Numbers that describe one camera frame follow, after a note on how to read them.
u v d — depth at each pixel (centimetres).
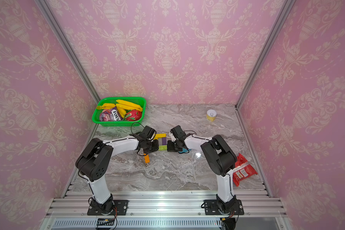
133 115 105
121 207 75
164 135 102
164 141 100
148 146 82
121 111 110
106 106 112
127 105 111
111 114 106
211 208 73
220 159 52
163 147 95
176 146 83
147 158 91
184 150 92
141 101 116
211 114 109
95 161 49
